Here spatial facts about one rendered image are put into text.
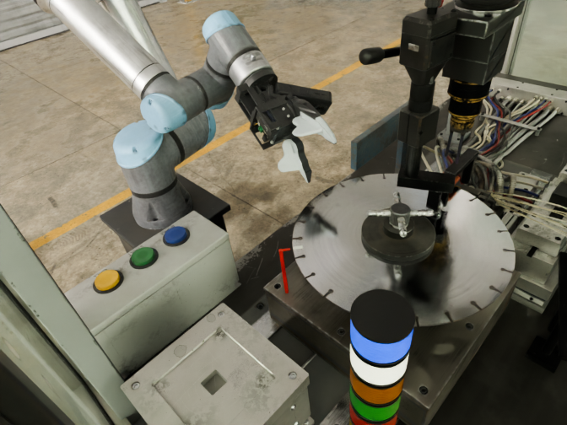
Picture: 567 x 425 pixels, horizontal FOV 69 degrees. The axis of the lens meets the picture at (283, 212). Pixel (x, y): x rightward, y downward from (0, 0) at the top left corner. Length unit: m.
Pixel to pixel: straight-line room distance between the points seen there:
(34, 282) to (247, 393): 0.28
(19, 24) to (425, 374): 6.16
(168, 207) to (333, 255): 0.53
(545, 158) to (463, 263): 0.70
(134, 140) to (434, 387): 0.76
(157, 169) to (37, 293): 0.54
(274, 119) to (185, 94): 0.19
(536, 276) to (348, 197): 0.35
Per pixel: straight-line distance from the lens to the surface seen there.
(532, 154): 1.30
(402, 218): 0.62
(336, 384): 0.73
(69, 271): 2.28
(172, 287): 0.75
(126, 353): 0.79
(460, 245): 0.67
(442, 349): 0.67
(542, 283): 0.86
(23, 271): 0.50
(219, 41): 0.83
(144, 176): 1.00
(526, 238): 0.83
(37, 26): 6.45
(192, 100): 0.83
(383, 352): 0.31
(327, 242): 0.65
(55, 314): 0.55
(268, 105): 0.74
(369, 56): 0.56
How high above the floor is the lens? 1.41
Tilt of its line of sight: 40 degrees down
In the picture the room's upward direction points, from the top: 7 degrees counter-clockwise
